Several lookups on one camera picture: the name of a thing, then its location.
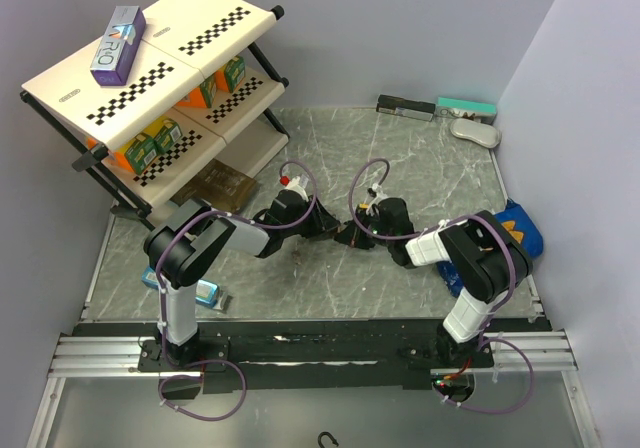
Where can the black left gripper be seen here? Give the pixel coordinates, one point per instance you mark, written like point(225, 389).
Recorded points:
point(322, 221)

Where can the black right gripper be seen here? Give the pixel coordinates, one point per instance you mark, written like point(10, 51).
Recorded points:
point(354, 236)

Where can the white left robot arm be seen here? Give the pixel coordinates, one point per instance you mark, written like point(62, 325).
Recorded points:
point(183, 248)

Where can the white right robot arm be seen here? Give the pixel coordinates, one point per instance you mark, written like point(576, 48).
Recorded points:
point(459, 334)

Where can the brown foil pouch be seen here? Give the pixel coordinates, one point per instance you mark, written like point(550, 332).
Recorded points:
point(220, 185)

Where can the blue toothpaste box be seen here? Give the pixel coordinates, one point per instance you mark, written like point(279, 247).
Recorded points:
point(208, 294)

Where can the black rectangular box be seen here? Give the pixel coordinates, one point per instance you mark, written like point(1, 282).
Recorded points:
point(402, 107)

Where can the grey oval case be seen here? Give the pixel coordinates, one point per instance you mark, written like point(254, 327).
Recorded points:
point(479, 133)

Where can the teal white box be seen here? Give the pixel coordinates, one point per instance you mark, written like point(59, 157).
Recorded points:
point(456, 108)

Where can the blue Doritos chip bag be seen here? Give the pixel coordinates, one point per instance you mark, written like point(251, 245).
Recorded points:
point(480, 250)

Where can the white checkered shelf rack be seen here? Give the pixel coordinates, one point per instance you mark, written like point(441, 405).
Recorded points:
point(185, 42)

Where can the black hook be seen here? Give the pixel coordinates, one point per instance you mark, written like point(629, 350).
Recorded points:
point(326, 436)

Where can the purple silver box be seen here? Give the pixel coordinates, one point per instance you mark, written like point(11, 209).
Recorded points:
point(118, 46)

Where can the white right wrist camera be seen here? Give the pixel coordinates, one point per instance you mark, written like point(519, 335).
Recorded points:
point(376, 195)

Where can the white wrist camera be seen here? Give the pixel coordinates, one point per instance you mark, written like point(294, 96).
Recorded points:
point(297, 184)
point(376, 195)

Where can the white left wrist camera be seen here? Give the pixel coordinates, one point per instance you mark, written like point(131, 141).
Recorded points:
point(297, 184)

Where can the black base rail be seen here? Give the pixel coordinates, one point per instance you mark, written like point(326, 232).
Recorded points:
point(294, 354)

